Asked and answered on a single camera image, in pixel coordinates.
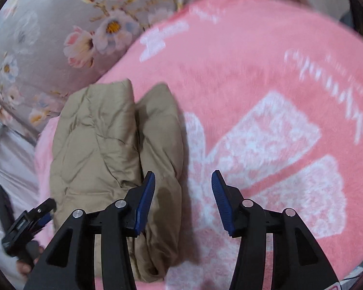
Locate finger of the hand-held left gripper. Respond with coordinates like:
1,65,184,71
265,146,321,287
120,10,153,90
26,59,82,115
29,199,57,228

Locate khaki hooded puffer jacket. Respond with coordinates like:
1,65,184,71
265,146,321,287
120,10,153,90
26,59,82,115
49,79,183,283

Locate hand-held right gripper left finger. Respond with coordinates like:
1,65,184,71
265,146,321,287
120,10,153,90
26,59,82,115
23,171,156,290

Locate pale lilac cloth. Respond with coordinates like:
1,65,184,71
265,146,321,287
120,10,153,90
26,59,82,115
0,97,42,287

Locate person's left hand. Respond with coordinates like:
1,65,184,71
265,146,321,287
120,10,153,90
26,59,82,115
16,243,46,279

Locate grey floral bedsheet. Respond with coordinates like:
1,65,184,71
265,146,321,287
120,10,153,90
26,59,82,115
0,0,182,141

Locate pink printed fleece blanket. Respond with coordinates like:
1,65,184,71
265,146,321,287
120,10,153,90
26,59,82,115
33,0,363,290

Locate black strap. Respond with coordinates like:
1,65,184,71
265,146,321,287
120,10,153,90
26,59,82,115
0,186,16,233

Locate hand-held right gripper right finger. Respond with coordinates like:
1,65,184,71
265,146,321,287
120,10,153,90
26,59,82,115
211,170,341,290

